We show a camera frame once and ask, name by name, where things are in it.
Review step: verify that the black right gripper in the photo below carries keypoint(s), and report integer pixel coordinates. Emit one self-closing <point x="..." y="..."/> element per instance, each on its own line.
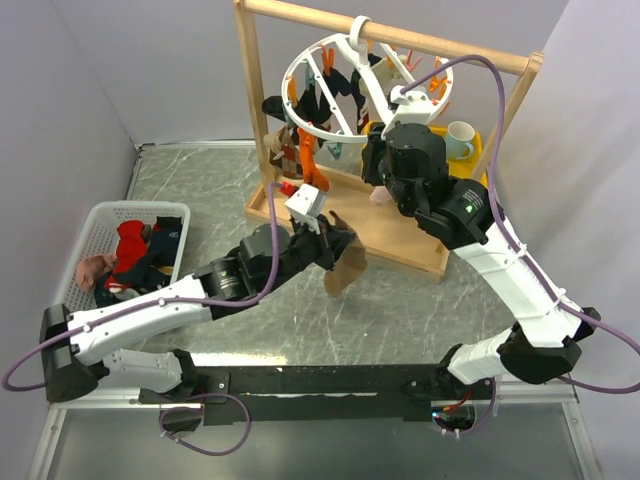
<point x="374" y="146"/>

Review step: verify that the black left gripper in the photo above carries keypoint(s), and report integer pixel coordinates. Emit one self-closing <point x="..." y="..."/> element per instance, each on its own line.
<point x="329" y="243"/>

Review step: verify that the brown ribbed sock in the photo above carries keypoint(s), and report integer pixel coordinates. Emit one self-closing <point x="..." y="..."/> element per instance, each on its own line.
<point x="351" y="264"/>

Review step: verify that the orange sock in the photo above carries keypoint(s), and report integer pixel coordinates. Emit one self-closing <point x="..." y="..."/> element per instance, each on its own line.
<point x="311" y="175"/>

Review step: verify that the white round clip hanger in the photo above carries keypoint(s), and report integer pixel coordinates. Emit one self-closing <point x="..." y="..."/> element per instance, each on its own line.
<point x="345" y="53"/>

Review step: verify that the argyle patterned sock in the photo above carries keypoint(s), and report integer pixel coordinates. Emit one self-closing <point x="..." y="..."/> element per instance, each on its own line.
<point x="283" y="154"/>

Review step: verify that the red sock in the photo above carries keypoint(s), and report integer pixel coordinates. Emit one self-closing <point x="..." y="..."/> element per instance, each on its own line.
<point x="130" y="249"/>

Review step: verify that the black sock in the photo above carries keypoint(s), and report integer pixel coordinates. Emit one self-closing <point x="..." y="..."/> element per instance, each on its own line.
<point x="148" y="274"/>

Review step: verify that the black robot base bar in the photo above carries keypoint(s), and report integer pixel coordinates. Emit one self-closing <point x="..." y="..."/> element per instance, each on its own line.
<point x="308" y="393"/>

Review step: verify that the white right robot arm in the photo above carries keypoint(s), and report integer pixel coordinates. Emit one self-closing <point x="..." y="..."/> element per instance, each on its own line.
<point x="409" y="162"/>

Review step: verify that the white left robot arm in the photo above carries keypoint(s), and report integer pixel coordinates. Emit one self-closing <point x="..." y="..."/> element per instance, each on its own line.
<point x="81" y="348"/>

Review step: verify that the cream sock on hanger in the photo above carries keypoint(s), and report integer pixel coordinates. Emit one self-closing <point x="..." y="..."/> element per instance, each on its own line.
<point x="385" y="72"/>

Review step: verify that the light blue mug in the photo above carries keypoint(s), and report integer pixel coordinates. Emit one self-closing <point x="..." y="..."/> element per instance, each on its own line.
<point x="458" y="140"/>

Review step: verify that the yellow plastic tray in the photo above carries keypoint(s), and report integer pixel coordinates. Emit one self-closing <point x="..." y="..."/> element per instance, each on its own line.
<point x="462" y="166"/>

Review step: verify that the navy sock in basket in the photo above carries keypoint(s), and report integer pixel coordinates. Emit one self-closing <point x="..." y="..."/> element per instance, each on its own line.
<point x="164" y="241"/>

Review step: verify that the pink sock in basket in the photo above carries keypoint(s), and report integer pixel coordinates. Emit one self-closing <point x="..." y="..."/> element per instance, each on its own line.
<point x="90" y="269"/>

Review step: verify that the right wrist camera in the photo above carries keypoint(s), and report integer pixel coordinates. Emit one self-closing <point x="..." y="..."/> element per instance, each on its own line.
<point x="413" y="107"/>

